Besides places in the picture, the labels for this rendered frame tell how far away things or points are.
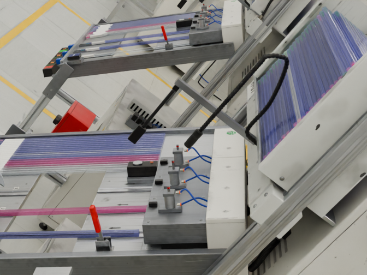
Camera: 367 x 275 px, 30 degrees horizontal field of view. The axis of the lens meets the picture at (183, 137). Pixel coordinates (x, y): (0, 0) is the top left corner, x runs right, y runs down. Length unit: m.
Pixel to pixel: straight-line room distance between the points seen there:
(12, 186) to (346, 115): 0.93
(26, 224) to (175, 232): 1.83
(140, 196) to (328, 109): 0.60
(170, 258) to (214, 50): 1.45
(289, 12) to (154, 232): 1.45
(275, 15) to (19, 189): 1.29
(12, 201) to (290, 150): 0.77
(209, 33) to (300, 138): 1.53
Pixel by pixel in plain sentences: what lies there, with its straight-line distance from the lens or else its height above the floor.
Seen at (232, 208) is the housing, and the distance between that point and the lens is 1.42.
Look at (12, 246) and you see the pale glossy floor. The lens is 3.04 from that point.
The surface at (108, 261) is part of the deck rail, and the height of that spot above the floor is 1.03.
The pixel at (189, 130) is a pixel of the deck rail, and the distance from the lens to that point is 2.02.
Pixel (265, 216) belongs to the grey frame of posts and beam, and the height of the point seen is 1.33.
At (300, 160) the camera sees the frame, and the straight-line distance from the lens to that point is 1.29.
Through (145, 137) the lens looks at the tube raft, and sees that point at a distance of 1.99.
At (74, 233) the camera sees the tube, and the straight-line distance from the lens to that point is 1.53.
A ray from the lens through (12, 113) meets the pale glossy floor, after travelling 3.87.
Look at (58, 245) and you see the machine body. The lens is 2.11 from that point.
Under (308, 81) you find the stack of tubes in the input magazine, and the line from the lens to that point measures 1.45.
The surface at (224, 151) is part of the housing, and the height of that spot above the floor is 1.25.
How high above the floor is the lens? 1.79
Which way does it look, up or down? 20 degrees down
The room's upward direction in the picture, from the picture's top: 41 degrees clockwise
